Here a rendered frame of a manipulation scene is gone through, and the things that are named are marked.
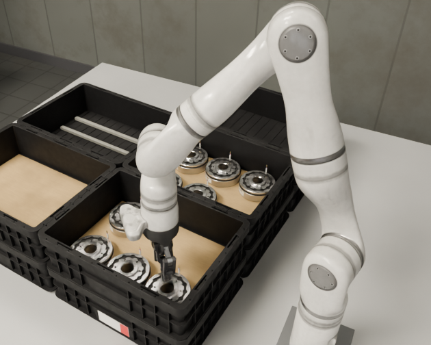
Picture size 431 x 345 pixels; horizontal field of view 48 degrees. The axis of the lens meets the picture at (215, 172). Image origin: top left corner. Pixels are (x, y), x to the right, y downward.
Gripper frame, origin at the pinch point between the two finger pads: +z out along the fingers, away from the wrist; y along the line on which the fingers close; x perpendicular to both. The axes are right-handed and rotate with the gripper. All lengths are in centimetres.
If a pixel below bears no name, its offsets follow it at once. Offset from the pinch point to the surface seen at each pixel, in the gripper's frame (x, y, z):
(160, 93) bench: -29, 108, 21
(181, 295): -2.4, -6.1, 4.2
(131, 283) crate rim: 7.8, -4.9, -2.6
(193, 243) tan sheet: -10.6, 10.5, 7.5
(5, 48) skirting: 41, 328, 89
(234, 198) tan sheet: -27.0, 23.0, 7.5
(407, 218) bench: -80, 11, 20
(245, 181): -30.9, 25.2, 4.3
